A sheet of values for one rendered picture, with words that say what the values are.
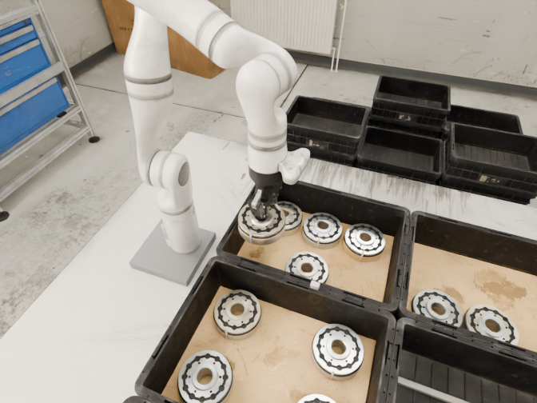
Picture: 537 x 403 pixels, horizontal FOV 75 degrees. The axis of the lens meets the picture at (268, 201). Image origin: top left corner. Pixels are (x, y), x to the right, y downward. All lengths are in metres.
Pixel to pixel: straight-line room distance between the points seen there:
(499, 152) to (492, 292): 1.21
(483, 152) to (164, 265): 1.61
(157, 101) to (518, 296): 0.91
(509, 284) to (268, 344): 0.59
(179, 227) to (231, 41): 0.55
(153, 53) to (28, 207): 1.98
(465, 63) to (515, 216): 2.47
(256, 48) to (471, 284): 0.72
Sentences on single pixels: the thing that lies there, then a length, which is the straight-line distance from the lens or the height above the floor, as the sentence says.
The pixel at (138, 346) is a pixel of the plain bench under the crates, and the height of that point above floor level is 0.70.
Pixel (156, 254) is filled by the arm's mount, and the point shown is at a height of 0.73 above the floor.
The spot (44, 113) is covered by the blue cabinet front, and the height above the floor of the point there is 0.38.
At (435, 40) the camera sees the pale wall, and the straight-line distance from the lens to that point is 3.65.
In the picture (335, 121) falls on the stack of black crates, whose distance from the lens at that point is 2.03.
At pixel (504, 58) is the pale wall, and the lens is 3.77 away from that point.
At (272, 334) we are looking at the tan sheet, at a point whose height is 0.83.
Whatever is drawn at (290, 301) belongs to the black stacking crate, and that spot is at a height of 0.87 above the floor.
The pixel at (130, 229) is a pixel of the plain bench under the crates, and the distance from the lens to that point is 1.21.
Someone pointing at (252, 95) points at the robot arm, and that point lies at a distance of 0.55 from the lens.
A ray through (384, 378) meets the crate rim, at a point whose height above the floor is 0.93.
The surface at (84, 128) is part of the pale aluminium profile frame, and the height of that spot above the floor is 0.14.
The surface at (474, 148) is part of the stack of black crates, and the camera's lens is 2.07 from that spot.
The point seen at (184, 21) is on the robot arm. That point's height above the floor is 1.37.
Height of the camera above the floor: 1.57
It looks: 45 degrees down
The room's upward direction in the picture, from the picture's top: straight up
